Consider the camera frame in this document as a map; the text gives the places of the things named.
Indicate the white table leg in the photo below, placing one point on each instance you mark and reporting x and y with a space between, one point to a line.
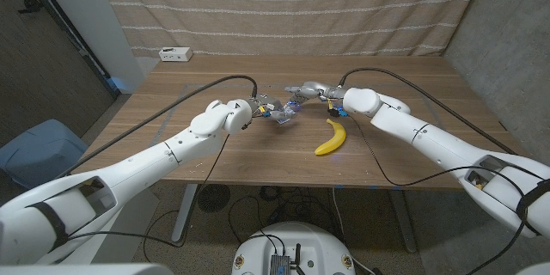
185 212

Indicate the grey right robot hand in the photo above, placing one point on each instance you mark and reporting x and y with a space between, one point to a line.
318 90

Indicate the grey electronics box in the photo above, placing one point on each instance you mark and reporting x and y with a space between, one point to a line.
279 265

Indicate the beige striped backdrop curtain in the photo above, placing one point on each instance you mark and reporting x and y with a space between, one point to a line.
288 8

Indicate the white power strip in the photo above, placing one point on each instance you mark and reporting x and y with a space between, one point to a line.
175 54

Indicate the dollar bill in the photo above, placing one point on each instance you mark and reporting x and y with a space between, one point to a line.
284 117

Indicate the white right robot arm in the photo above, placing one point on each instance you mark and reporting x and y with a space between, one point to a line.
438 144

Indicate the yellow toy banana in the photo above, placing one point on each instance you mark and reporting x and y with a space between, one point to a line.
335 139

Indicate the black round floor fan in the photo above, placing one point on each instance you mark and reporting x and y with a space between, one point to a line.
213 197

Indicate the grey table leg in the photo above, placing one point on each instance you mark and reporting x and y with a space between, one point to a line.
404 223

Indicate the blue plastic bin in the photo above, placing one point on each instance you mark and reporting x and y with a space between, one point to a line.
38 150

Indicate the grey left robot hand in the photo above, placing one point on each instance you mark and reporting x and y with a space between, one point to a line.
270 109

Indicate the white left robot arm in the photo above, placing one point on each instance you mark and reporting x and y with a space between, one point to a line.
142 167

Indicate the white wall panel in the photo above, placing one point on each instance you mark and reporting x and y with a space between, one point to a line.
94 26

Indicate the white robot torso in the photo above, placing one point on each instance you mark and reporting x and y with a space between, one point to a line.
318 249

